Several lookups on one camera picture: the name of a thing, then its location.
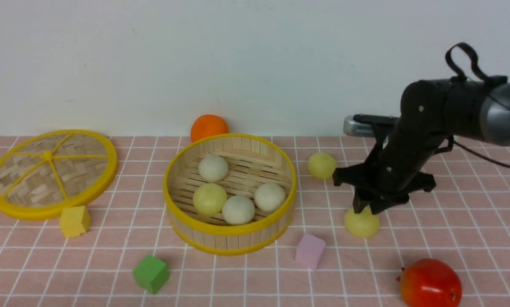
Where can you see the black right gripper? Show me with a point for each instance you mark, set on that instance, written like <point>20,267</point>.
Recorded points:
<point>392,170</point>

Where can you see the yellow bun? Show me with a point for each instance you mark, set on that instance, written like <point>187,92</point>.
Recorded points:
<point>364,225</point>
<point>209,199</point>
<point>321,165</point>

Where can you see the white bun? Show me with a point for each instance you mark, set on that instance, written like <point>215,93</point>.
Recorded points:
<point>269,197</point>
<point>238,210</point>
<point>213,168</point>

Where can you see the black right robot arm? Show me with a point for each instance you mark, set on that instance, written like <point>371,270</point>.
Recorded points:
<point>432,113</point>

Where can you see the yellow bamboo steamer tray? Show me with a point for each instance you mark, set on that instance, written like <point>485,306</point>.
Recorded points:
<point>252,162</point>

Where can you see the yellow bamboo steamer lid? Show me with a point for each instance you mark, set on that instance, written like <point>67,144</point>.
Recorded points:
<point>45,174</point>

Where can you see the pink cube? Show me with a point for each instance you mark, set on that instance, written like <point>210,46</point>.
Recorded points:
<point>309,251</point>

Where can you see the red tomato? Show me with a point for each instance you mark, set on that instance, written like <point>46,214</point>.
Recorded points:
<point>430,283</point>

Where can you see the orange fruit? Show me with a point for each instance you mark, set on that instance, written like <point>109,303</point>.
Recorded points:
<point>208,125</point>

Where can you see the green cube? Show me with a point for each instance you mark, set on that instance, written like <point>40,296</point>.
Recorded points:
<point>151,274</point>

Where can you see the pink checkered tablecloth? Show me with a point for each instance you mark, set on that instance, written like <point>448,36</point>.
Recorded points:
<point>465,222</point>

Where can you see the yellow cube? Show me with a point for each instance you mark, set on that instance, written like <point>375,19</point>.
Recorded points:
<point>75,221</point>

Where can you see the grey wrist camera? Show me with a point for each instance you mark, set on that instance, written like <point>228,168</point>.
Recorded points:
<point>361,125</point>

